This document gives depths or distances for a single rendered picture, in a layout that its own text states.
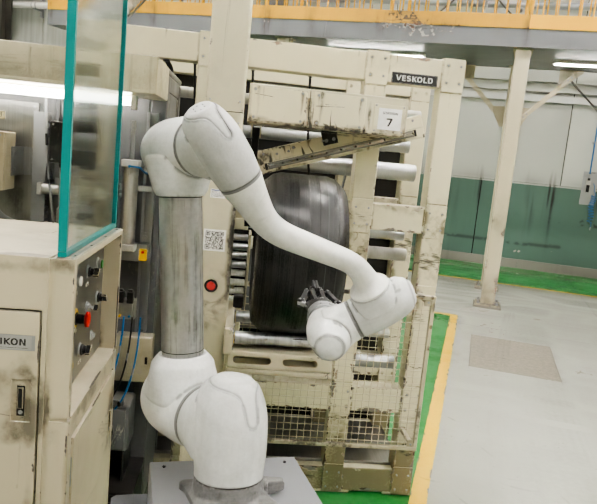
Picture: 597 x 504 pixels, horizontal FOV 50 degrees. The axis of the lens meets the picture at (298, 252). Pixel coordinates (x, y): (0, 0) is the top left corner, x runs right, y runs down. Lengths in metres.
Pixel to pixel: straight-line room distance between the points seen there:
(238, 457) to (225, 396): 0.13
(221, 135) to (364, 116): 1.23
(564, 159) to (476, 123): 1.53
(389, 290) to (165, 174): 0.59
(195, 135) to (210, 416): 0.58
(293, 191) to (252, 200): 0.74
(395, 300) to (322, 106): 1.09
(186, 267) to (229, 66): 0.92
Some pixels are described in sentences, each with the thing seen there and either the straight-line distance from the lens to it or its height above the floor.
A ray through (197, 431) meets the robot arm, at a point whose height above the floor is 0.94.
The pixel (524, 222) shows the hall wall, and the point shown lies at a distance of 11.36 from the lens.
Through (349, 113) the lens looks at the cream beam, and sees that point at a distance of 2.50.
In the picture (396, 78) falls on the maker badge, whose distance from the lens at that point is 2.86.
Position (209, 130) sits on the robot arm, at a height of 1.57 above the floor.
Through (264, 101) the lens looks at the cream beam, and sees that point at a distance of 2.47.
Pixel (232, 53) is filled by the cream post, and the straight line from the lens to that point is 2.22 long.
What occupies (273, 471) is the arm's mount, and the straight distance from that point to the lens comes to 1.68.
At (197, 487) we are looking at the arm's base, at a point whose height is 0.82.
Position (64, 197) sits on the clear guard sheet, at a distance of 1.46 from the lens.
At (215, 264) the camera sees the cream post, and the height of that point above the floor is 1.14.
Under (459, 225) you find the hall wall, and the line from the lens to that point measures 11.35.
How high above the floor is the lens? 1.54
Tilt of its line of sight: 9 degrees down
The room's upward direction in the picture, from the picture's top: 6 degrees clockwise
